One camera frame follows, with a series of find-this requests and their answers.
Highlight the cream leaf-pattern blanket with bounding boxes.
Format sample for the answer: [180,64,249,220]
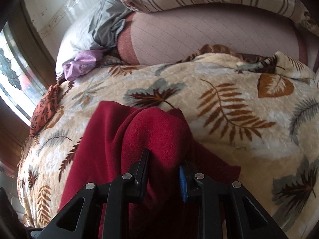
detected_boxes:
[17,52,318,238]

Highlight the grey satin pillow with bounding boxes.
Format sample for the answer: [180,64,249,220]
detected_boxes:
[55,0,131,77]

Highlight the orange floral cloth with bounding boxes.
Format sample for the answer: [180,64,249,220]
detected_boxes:
[29,84,59,137]

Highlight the pink quilted mattress cover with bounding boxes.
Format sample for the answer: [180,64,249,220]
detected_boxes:
[117,4,308,65]

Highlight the dark red knit shirt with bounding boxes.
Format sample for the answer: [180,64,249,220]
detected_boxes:
[61,101,241,238]

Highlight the window with stained glass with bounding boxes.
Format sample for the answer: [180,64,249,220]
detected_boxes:
[1,1,56,126]

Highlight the purple floral cloth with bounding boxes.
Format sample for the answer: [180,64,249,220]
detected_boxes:
[64,50,104,81]

